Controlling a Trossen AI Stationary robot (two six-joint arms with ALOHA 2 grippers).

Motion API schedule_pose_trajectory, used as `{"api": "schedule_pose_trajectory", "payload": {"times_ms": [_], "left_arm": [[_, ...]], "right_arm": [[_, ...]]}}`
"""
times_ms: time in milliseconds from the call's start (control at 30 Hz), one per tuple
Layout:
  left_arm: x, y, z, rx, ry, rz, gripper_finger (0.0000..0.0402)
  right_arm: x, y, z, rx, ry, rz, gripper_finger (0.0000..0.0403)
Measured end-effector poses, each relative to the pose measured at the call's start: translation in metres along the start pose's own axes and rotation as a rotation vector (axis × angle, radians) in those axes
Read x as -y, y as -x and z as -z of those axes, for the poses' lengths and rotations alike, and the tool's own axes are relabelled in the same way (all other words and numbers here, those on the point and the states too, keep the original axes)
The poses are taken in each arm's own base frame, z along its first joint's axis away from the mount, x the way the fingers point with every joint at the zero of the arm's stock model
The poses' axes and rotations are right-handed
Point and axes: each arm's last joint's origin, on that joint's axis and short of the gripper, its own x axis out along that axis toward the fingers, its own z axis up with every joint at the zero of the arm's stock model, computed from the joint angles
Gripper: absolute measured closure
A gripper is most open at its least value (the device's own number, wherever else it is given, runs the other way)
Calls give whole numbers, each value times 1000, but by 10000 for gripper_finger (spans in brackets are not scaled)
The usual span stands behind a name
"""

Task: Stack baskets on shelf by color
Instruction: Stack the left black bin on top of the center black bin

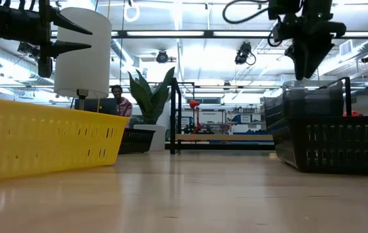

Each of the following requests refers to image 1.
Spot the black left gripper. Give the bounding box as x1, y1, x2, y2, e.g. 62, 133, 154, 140
0, 0, 93, 78

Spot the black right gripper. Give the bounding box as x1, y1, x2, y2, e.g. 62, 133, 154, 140
271, 16, 347, 80

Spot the clear plastic basket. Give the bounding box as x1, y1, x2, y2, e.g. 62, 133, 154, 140
263, 79, 345, 129

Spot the yellow plastic basket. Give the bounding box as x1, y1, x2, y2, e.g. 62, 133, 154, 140
0, 95, 130, 184

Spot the wooden shelf board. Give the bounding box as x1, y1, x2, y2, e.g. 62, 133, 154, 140
174, 133, 274, 142

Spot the white cylindrical lamp shade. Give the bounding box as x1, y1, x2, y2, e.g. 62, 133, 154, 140
53, 6, 113, 100

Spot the black ceiling spotlight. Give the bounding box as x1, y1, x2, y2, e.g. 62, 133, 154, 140
155, 50, 169, 64
234, 41, 257, 66

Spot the metal lamp pole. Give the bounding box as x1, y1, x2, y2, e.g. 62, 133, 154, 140
76, 89, 89, 111

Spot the dark computer monitor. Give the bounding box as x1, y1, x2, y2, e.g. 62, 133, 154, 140
74, 98, 119, 116

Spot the person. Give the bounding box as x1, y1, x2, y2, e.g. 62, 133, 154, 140
110, 84, 133, 128

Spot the large black plastic basket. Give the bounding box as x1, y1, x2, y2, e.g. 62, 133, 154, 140
270, 115, 368, 177

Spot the black ceiling light track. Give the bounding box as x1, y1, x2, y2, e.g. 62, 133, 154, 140
111, 30, 368, 39

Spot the green snake plant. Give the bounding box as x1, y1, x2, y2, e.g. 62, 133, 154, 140
128, 67, 176, 126

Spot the small black plastic basket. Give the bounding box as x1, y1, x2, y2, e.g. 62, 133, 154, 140
118, 128, 156, 155

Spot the white plant pot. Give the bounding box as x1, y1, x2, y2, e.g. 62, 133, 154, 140
133, 124, 167, 152

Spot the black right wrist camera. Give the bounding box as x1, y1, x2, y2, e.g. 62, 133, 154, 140
267, 0, 301, 20

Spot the white hanging cable loop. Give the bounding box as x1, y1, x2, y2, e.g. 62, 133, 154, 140
123, 0, 141, 23

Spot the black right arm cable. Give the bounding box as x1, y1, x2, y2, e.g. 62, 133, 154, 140
222, 0, 271, 25

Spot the black metal shelf frame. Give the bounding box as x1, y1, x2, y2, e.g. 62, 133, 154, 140
165, 76, 352, 155

